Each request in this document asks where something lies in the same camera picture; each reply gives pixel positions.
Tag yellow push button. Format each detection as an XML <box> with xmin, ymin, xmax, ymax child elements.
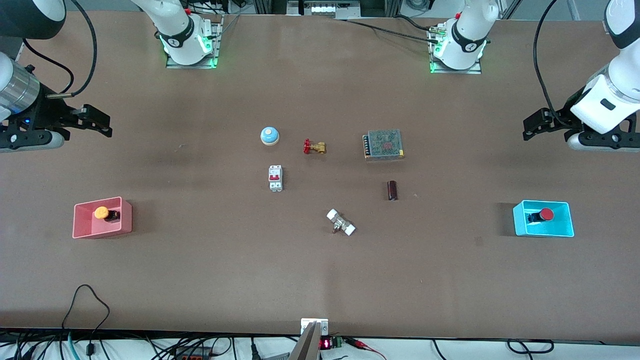
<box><xmin>93</xmin><ymin>205</ymin><xmax>121</xmax><ymax>224</ymax></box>

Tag cyan plastic bin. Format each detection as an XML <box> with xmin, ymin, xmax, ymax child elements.
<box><xmin>512</xmin><ymin>199</ymin><xmax>575</xmax><ymax>238</ymax></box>

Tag pink plastic bin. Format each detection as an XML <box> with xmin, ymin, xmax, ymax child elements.
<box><xmin>72</xmin><ymin>196</ymin><xmax>133</xmax><ymax>240</ymax></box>

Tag metal mesh power supply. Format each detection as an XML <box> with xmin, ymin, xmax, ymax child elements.
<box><xmin>362</xmin><ymin>129</ymin><xmax>406</xmax><ymax>161</ymax></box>

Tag metal valve white caps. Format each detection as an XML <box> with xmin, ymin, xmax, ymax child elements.
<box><xmin>326</xmin><ymin>208</ymin><xmax>357</xmax><ymax>237</ymax></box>

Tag red clip lead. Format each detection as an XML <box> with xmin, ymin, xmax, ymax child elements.
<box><xmin>344</xmin><ymin>337</ymin><xmax>387</xmax><ymax>360</ymax></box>

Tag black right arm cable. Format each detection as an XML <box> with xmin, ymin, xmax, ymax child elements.
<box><xmin>22</xmin><ymin>0</ymin><xmax>99</xmax><ymax>99</ymax></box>

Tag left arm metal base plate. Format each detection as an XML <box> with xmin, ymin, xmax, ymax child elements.
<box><xmin>428</xmin><ymin>24</ymin><xmax>483</xmax><ymax>75</ymax></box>

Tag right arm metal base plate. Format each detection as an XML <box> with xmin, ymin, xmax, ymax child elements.
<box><xmin>165</xmin><ymin>14</ymin><xmax>223</xmax><ymax>70</ymax></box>

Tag short black base cable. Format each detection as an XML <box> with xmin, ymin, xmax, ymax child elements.
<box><xmin>394</xmin><ymin>14</ymin><xmax>437</xmax><ymax>33</ymax></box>

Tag long black base cable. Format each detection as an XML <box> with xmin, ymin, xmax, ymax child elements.
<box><xmin>344</xmin><ymin>18</ymin><xmax>441</xmax><ymax>45</ymax></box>

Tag black looped table cable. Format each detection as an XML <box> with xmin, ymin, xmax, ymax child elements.
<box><xmin>61</xmin><ymin>284</ymin><xmax>111</xmax><ymax>357</ymax></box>

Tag black coiled floor cable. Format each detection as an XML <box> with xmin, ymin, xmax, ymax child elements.
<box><xmin>506</xmin><ymin>338</ymin><xmax>555</xmax><ymax>355</ymax></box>

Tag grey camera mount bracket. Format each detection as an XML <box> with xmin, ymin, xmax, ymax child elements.
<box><xmin>288</xmin><ymin>318</ymin><xmax>330</xmax><ymax>360</ymax></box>

